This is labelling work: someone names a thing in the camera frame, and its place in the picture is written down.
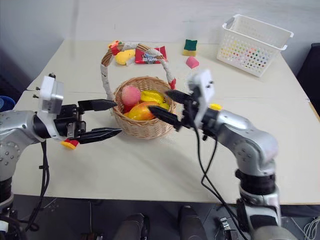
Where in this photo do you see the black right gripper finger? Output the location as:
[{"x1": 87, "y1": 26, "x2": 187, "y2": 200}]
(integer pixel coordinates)
[
  {"x1": 147, "y1": 105, "x2": 185, "y2": 132},
  {"x1": 165, "y1": 89, "x2": 195, "y2": 104}
]

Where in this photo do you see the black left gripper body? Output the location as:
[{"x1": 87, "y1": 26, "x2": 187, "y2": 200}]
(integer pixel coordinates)
[{"x1": 53, "y1": 103, "x2": 88, "y2": 140}]

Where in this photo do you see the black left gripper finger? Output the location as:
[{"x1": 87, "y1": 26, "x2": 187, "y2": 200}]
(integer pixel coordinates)
[
  {"x1": 77, "y1": 98, "x2": 118, "y2": 112},
  {"x1": 74, "y1": 127, "x2": 123, "y2": 145}
]

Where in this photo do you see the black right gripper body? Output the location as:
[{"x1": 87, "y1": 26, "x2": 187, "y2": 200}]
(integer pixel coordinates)
[{"x1": 180, "y1": 89, "x2": 203, "y2": 130}]

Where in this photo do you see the white perforated plastic basket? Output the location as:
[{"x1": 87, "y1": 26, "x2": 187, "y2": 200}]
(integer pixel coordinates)
[{"x1": 216, "y1": 13, "x2": 295, "y2": 78}]

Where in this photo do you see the yellow toy starfruit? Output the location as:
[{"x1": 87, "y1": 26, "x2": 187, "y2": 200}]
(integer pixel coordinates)
[{"x1": 139, "y1": 90, "x2": 166, "y2": 104}]

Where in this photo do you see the orange yellow toy mango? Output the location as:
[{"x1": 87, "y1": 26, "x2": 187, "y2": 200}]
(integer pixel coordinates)
[{"x1": 128, "y1": 101, "x2": 156, "y2": 121}]

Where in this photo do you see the yellow red toy fruit slice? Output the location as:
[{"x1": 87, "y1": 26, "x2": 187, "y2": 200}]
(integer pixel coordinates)
[{"x1": 60, "y1": 139, "x2": 81, "y2": 151}]

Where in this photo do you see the pink toy peach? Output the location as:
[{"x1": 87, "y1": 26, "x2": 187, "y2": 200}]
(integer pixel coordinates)
[{"x1": 121, "y1": 85, "x2": 142, "y2": 106}]

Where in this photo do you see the pink toy fruit wedge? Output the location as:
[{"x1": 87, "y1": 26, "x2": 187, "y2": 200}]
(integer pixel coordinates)
[{"x1": 185, "y1": 56, "x2": 200, "y2": 70}]

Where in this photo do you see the red snack packet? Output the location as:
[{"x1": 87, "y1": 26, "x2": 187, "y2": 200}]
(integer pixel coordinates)
[{"x1": 134, "y1": 45, "x2": 168, "y2": 66}]

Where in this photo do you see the green yellow sponge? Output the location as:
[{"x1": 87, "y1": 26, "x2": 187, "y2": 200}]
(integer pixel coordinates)
[{"x1": 182, "y1": 38, "x2": 199, "y2": 57}]

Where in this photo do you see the yellow plush banana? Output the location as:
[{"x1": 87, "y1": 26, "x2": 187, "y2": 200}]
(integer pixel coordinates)
[{"x1": 114, "y1": 48, "x2": 136, "y2": 67}]

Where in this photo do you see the blue round container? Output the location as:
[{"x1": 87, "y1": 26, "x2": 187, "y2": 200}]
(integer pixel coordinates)
[{"x1": 0, "y1": 95, "x2": 16, "y2": 112}]

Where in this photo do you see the dark rounded shape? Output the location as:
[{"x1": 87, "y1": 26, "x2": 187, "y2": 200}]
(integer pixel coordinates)
[
  {"x1": 177, "y1": 205, "x2": 205, "y2": 240},
  {"x1": 115, "y1": 212, "x2": 149, "y2": 240}
]

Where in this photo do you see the dark chair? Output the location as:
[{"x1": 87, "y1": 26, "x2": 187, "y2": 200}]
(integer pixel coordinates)
[{"x1": 295, "y1": 42, "x2": 320, "y2": 101}]

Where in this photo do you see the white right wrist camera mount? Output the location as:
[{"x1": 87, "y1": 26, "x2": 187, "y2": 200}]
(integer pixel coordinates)
[{"x1": 186, "y1": 69, "x2": 216, "y2": 129}]

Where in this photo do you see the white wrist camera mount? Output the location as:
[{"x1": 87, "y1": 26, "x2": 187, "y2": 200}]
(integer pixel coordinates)
[
  {"x1": 186, "y1": 69, "x2": 216, "y2": 129},
  {"x1": 32, "y1": 72, "x2": 65, "y2": 139}
]

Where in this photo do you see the wicker basket with handle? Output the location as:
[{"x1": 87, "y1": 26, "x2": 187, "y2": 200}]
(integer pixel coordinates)
[{"x1": 100, "y1": 42, "x2": 179, "y2": 140}]

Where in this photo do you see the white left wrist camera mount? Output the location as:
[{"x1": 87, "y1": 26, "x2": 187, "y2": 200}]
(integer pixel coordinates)
[{"x1": 32, "y1": 72, "x2": 65, "y2": 139}]

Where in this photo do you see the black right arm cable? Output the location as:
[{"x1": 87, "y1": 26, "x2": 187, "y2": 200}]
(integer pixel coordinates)
[{"x1": 192, "y1": 124, "x2": 249, "y2": 240}]

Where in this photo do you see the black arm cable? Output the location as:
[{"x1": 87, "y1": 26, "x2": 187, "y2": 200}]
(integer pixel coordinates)
[
  {"x1": 192, "y1": 124, "x2": 249, "y2": 240},
  {"x1": 24, "y1": 140, "x2": 50, "y2": 232}
]

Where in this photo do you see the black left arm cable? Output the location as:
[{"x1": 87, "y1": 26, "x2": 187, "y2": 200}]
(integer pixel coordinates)
[{"x1": 24, "y1": 140, "x2": 50, "y2": 232}]

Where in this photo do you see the white cable bundle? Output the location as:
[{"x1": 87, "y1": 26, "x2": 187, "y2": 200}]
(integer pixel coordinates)
[{"x1": 303, "y1": 216, "x2": 320, "y2": 240}]

